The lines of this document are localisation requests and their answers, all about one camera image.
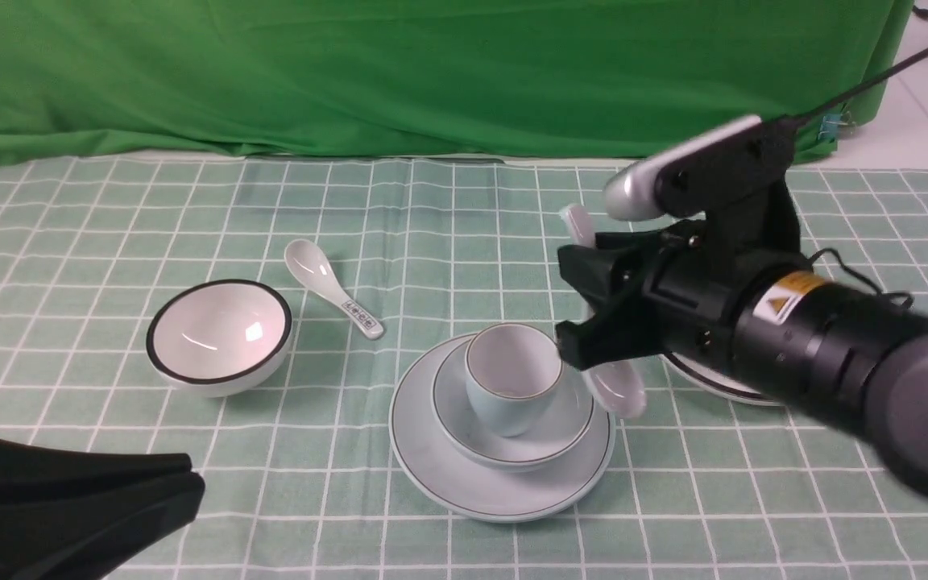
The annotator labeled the blue clip on backdrop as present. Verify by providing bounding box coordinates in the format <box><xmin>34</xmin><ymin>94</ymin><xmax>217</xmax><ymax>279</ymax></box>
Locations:
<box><xmin>817</xmin><ymin>113</ymin><xmax>843</xmax><ymax>143</ymax></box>

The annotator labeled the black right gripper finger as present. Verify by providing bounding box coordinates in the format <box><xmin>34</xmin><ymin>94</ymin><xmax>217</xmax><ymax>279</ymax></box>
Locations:
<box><xmin>0</xmin><ymin>473</ymin><xmax>205</xmax><ymax>579</ymax></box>

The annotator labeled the light blue shallow bowl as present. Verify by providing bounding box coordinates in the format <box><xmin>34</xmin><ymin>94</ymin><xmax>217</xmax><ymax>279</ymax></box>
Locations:
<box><xmin>432</xmin><ymin>346</ymin><xmax>596</xmax><ymax>471</ymax></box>

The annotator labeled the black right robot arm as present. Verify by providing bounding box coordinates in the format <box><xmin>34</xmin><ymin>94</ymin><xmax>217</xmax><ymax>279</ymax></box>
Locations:
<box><xmin>0</xmin><ymin>213</ymin><xmax>928</xmax><ymax>579</ymax></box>

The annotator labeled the white patterned handle spoon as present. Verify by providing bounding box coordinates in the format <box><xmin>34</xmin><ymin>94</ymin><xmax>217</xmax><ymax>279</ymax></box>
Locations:
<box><xmin>284</xmin><ymin>238</ymin><xmax>384</xmax><ymax>339</ymax></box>

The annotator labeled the light blue cup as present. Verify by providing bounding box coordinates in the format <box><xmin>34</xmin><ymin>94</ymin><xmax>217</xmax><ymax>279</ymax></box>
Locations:
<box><xmin>464</xmin><ymin>322</ymin><xmax>563</xmax><ymax>437</ymax></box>

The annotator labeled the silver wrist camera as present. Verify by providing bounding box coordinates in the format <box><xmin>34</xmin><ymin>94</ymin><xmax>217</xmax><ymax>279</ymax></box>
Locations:
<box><xmin>603</xmin><ymin>114</ymin><xmax>763</xmax><ymax>222</ymax></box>

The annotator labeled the white bowl black rim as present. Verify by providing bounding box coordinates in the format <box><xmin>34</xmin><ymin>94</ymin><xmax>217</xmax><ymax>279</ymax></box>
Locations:
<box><xmin>145</xmin><ymin>279</ymin><xmax>294</xmax><ymax>399</ymax></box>

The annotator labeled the green checkered tablecloth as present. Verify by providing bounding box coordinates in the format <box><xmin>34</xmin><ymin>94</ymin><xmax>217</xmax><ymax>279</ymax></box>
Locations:
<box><xmin>0</xmin><ymin>158</ymin><xmax>928</xmax><ymax>579</ymax></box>

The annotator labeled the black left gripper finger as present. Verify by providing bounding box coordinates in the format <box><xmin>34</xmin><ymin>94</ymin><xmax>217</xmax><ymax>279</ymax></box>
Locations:
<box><xmin>0</xmin><ymin>438</ymin><xmax>192</xmax><ymax>492</ymax></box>

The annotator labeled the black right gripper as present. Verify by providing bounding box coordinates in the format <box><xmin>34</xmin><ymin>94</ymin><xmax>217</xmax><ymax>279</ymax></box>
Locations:
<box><xmin>553</xmin><ymin>222</ymin><xmax>815</xmax><ymax>379</ymax></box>

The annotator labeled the black camera cable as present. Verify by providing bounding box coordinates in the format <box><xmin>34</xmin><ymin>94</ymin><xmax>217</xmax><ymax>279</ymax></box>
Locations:
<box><xmin>786</xmin><ymin>28</ymin><xmax>928</xmax><ymax>126</ymax></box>

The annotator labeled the plain white ceramic spoon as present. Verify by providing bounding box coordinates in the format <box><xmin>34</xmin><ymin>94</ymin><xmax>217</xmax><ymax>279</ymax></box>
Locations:
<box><xmin>559</xmin><ymin>203</ymin><xmax>647</xmax><ymax>419</ymax></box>

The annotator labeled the green backdrop cloth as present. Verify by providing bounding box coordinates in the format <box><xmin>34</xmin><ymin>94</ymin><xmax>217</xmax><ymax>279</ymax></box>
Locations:
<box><xmin>0</xmin><ymin>1</ymin><xmax>912</xmax><ymax>166</ymax></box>

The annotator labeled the light blue plate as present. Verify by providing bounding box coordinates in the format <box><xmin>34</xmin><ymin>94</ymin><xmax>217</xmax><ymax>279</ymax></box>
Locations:
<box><xmin>389</xmin><ymin>333</ymin><xmax>615</xmax><ymax>524</ymax></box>

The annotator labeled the white plate black rim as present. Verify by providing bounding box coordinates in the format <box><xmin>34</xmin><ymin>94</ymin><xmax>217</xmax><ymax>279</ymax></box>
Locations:
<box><xmin>661</xmin><ymin>353</ymin><xmax>783</xmax><ymax>408</ymax></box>

